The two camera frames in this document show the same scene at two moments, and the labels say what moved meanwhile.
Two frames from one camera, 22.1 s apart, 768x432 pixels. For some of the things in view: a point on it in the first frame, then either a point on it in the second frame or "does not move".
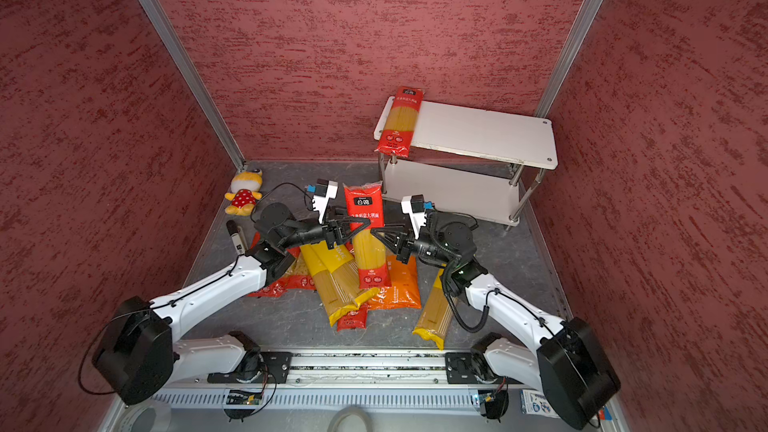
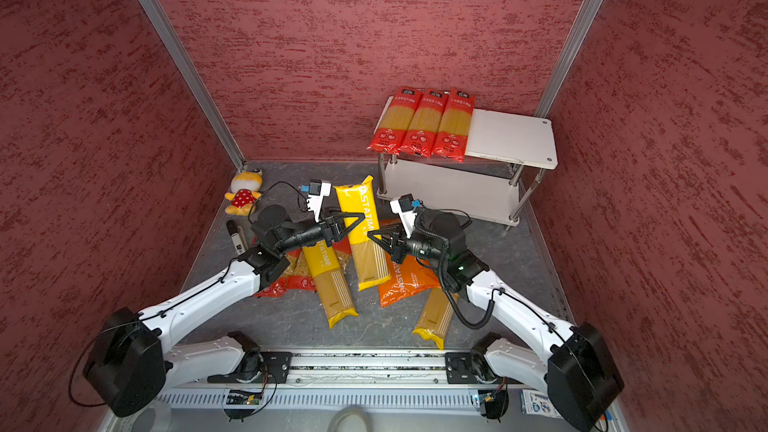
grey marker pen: (232, 229) does not move
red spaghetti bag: (354, 320) -> (456, 125)
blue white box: (534, 403) does not move
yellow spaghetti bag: (334, 272) -> (368, 251)
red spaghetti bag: (398, 129) does not move
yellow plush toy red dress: (245, 190) does not move
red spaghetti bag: (365, 200) -> (420, 135)
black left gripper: (331, 232) does not move
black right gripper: (405, 244) does not move
